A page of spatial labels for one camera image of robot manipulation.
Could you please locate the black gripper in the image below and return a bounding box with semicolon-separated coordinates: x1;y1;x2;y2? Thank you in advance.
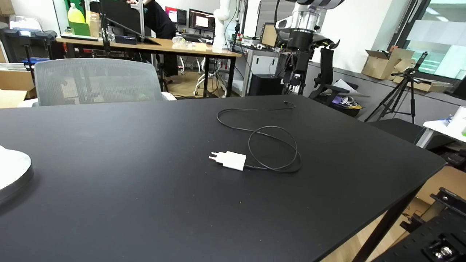
288;31;313;95

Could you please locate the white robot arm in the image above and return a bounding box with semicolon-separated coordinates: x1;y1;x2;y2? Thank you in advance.
275;0;345;95

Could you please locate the white cabinet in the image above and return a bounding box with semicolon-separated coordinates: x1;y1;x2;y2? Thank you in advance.
231;47;278;96

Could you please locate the black office chair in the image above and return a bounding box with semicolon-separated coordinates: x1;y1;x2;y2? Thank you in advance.
308;41;362;116

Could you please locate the open cardboard box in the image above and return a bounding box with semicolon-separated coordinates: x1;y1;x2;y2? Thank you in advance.
362;47;413;80

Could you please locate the computer monitor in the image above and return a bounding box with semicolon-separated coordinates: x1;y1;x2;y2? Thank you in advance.
189;9;214;31

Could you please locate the wooden office desk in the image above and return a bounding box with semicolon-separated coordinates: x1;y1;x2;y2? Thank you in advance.
56;36;240;96

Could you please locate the black metal rig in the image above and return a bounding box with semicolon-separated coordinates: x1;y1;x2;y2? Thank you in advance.
372;188;466;262

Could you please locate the grey mesh office chair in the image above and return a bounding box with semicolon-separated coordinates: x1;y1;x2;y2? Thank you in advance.
21;58;176;108

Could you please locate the clear acrylic plate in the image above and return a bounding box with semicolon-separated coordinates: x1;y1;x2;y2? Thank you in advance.
0;146;31;189

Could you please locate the black camera tripod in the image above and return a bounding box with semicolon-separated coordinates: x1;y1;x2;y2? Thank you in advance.
365;51;428;122

